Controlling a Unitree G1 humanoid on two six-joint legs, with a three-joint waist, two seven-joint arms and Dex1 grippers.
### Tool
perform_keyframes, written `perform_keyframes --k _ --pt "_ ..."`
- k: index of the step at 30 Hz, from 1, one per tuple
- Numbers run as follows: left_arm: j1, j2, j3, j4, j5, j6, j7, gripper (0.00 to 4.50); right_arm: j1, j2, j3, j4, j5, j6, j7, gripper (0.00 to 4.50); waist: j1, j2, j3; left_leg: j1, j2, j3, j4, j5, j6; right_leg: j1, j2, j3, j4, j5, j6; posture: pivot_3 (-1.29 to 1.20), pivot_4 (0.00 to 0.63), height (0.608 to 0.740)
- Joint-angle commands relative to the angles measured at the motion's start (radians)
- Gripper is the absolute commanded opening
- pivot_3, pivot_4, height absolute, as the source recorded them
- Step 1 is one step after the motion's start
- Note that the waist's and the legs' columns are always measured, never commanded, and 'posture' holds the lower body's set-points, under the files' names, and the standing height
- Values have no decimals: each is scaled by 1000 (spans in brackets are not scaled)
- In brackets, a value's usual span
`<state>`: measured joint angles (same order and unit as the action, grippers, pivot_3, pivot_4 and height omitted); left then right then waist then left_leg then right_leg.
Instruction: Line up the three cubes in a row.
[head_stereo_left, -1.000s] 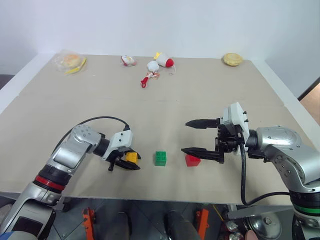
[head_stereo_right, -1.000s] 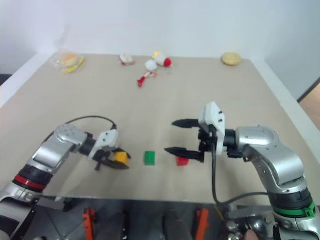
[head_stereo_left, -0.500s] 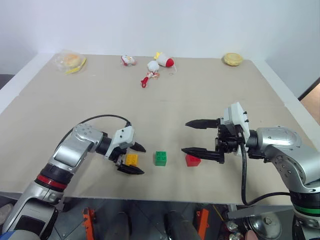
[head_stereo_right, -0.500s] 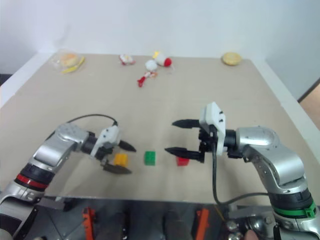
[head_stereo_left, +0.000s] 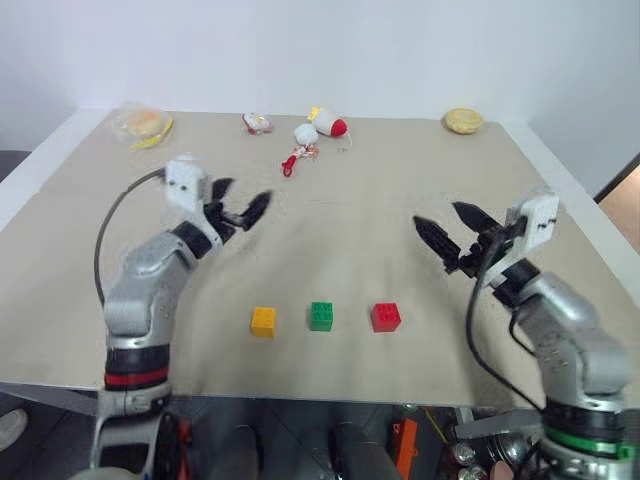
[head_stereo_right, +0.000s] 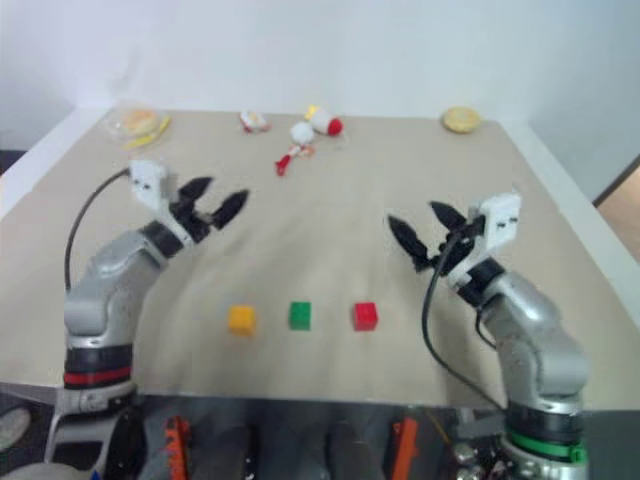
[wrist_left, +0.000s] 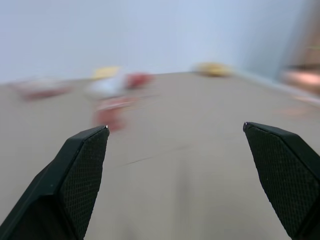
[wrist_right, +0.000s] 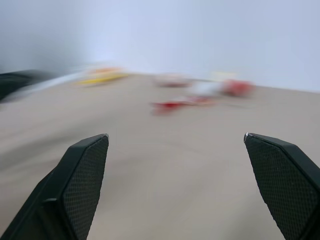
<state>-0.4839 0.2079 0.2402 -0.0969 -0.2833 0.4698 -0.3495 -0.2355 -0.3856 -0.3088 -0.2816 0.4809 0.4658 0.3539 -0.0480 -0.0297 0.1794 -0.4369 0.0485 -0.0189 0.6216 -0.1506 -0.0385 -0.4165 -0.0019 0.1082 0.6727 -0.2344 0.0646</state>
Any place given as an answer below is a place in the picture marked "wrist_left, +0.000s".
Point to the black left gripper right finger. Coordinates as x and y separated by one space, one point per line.
287 175

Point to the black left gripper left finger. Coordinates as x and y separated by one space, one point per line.
67 185

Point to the red cube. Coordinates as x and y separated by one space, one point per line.
111 112
137 80

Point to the red and white flat object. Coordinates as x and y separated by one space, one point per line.
42 90

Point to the yellow flat object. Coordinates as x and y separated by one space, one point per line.
105 72

